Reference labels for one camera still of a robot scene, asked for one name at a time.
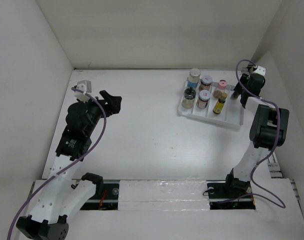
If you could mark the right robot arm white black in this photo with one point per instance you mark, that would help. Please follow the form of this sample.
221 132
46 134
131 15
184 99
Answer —
236 188

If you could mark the yellow label cork bottle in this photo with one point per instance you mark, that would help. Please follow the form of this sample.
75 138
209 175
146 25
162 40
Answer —
220 103

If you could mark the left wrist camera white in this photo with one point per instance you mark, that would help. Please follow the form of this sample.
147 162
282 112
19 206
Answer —
83 86

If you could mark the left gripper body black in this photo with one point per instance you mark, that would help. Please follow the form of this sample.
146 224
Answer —
95 110

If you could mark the black mounting rail base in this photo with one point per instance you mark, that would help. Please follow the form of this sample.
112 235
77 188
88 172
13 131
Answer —
166 195

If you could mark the black grinder top jar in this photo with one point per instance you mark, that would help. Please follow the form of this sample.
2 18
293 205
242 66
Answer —
188 98

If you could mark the blue label silver lid jar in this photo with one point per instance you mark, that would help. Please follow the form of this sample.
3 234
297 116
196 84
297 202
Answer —
193 78

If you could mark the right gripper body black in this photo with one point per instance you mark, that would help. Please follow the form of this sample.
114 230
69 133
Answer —
247 88

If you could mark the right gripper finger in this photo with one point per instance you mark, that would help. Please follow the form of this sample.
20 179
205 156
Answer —
243 81
244 97

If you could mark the white divided organizer tray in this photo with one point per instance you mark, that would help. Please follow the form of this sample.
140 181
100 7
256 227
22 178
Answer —
212 104

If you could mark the red label spice jar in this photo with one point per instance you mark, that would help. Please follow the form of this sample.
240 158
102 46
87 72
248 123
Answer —
205 83
203 99

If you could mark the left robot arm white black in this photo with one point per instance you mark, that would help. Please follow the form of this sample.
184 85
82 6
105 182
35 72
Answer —
59 202

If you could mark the small black lid bottle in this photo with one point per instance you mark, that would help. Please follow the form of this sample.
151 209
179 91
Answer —
234 95

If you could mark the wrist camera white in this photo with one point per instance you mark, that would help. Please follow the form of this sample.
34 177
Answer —
256 69
83 86

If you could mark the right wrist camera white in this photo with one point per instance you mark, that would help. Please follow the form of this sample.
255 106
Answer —
256 69

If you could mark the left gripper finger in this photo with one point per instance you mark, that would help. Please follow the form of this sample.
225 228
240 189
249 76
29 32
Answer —
113 108
110 98

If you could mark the pink lid spice bottle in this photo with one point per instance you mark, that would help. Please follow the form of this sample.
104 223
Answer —
220 89

